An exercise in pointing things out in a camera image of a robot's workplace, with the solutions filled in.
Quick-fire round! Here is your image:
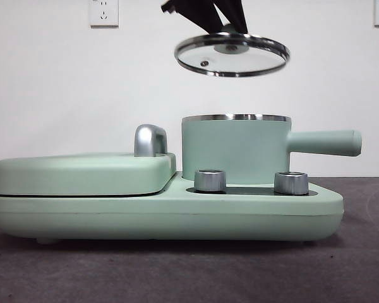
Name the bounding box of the silver control knob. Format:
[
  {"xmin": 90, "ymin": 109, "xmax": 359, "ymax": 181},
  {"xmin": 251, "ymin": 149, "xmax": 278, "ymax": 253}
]
[
  {"xmin": 274, "ymin": 171, "xmax": 310, "ymax": 195},
  {"xmin": 194, "ymin": 169, "xmax": 227, "ymax": 193}
]

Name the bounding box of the green pot with handle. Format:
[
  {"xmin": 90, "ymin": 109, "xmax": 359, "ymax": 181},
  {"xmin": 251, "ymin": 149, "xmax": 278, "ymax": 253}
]
[{"xmin": 181, "ymin": 113, "xmax": 363, "ymax": 186}]

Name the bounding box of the glass pot lid green knob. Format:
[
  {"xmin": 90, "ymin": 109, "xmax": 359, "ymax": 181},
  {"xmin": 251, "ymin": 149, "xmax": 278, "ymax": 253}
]
[{"xmin": 174, "ymin": 23, "xmax": 291, "ymax": 78}]

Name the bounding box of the green griddle lid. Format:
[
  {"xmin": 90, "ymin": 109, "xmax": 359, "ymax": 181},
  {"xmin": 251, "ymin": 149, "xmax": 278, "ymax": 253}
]
[{"xmin": 0, "ymin": 152, "xmax": 177, "ymax": 196}]

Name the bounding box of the silver griddle lid handle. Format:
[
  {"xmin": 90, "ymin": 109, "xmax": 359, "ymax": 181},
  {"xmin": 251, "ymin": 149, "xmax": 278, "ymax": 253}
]
[{"xmin": 134, "ymin": 124, "xmax": 169, "ymax": 158}]

